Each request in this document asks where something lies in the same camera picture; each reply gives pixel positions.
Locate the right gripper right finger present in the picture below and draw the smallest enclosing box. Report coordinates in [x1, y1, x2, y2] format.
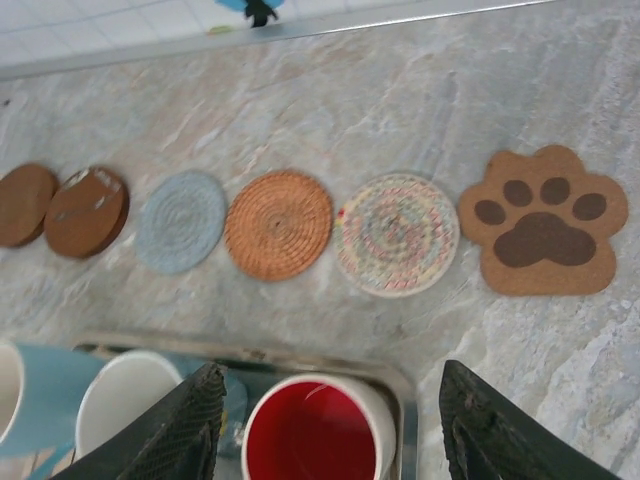
[438, 359, 621, 480]

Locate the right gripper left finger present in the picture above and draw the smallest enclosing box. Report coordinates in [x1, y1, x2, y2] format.
[49, 362, 229, 480]

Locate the blue mug grey inside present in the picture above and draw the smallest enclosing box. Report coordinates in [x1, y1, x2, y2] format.
[74, 348, 250, 480]

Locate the light blue mug cream inside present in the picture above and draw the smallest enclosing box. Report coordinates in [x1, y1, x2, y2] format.
[0, 341, 109, 480]

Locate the white mug red inside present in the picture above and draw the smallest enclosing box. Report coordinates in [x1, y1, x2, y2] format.
[241, 372, 396, 480]

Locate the blue woven round coaster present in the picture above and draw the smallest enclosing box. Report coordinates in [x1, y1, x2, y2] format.
[134, 169, 226, 275]

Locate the multicolour woven round coaster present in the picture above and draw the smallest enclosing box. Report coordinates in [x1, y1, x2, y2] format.
[333, 172, 460, 300]

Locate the brown paw print coaster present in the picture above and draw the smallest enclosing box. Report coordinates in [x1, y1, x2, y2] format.
[458, 144, 630, 298]

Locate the orange woven round coaster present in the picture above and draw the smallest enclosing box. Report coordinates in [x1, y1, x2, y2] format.
[224, 169, 335, 283]

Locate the scuffed dark brown coaster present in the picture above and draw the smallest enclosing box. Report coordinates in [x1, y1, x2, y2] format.
[43, 165, 131, 260]

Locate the plain brown round coaster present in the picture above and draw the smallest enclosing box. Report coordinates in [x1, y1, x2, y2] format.
[0, 163, 60, 249]

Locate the metal tray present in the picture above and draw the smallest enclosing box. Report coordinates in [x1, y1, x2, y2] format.
[72, 329, 419, 480]

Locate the aluminium frame bar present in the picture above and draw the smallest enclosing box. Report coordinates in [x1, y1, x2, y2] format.
[0, 0, 566, 81]

